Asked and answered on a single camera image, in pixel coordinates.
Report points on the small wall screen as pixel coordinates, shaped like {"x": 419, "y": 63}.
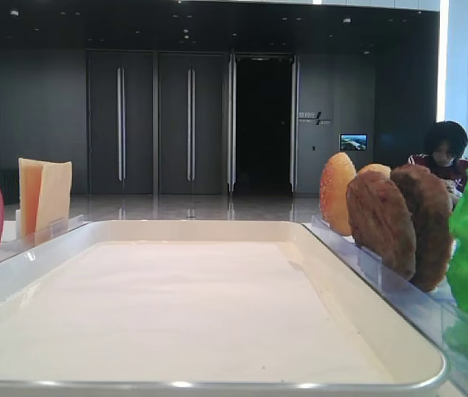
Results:
{"x": 353, "y": 142}

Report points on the brown meat patty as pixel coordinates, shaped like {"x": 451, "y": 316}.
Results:
{"x": 430, "y": 207}
{"x": 381, "y": 222}

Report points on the dark double door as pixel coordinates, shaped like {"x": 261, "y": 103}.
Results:
{"x": 120, "y": 122}
{"x": 191, "y": 123}

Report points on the left long clear rail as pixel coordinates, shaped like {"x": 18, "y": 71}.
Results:
{"x": 18, "y": 245}

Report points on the middle dark double door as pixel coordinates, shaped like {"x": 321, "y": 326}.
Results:
{"x": 191, "y": 123}

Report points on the right long clear rail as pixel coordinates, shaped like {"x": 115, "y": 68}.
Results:
{"x": 434, "y": 314}

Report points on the brown meat patty outer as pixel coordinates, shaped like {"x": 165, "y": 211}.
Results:
{"x": 430, "y": 207}

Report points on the pale yellow cheese slice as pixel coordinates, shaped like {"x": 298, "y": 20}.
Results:
{"x": 54, "y": 197}

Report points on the sesame bun top inner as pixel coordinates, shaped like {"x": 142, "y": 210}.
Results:
{"x": 337, "y": 173}

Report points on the orange cheese slice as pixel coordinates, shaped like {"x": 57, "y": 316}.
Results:
{"x": 30, "y": 173}

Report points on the seated person dark hair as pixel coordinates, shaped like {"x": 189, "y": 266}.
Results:
{"x": 444, "y": 145}

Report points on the white rectangular tray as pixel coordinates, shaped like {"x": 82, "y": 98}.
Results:
{"x": 202, "y": 308}

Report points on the brown meat patty inner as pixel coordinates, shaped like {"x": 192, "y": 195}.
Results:
{"x": 381, "y": 222}

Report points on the long clear rail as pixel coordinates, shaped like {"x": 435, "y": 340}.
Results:
{"x": 434, "y": 314}
{"x": 18, "y": 245}

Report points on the left dark double door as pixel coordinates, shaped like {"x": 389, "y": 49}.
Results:
{"x": 120, "y": 122}

